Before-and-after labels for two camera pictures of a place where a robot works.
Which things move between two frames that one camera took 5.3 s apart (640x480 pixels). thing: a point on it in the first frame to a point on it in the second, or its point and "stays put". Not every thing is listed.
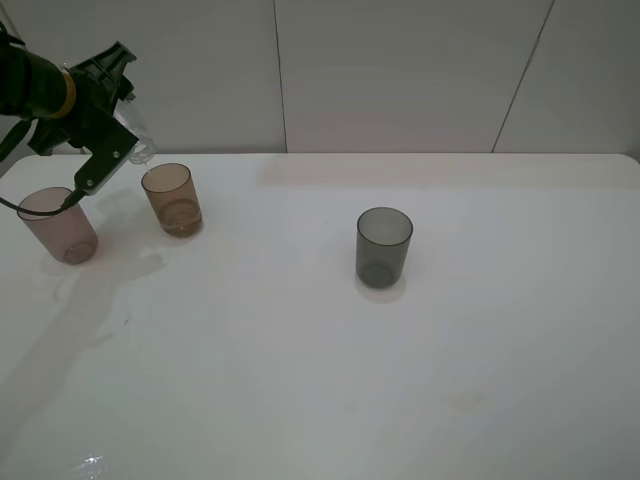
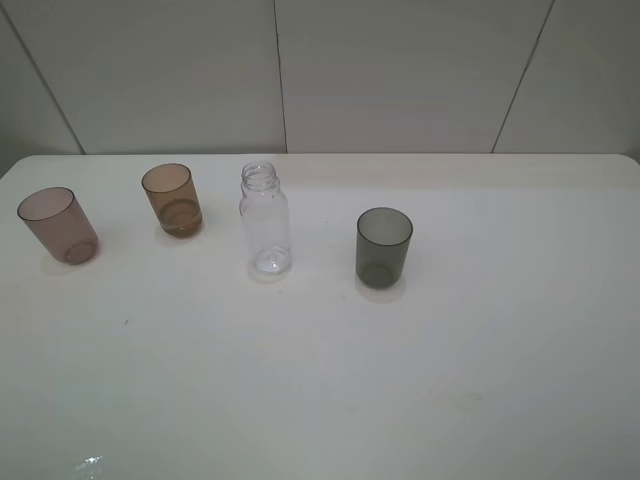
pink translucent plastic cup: (69, 235) stays put
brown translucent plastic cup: (169, 188) stays put
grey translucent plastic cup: (382, 240) stays put
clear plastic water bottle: (145, 148) to (264, 212)
